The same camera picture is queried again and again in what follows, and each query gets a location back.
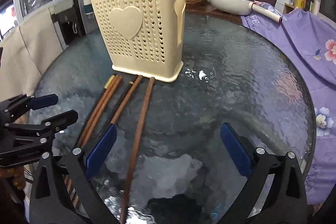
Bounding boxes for plain brown wooden chopstick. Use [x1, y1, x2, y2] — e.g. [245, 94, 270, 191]
[64, 75, 124, 208]

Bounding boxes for brown chopstick gold band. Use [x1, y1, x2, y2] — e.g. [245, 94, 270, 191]
[76, 74, 120, 148]

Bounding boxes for long brown wooden chopstick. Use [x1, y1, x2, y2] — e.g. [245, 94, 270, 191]
[120, 77, 155, 224]

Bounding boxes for person's hand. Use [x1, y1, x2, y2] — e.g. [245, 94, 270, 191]
[0, 166, 26, 190]

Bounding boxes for water dispenser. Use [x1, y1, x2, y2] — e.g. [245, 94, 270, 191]
[50, 0, 98, 50]

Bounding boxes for cream plastic utensil holder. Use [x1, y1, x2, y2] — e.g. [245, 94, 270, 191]
[91, 0, 186, 83]

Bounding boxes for purple floral cloth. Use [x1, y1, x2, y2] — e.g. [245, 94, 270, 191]
[241, 8, 335, 205]

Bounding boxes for white frying pan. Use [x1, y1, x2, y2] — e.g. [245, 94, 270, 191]
[210, 0, 282, 23]

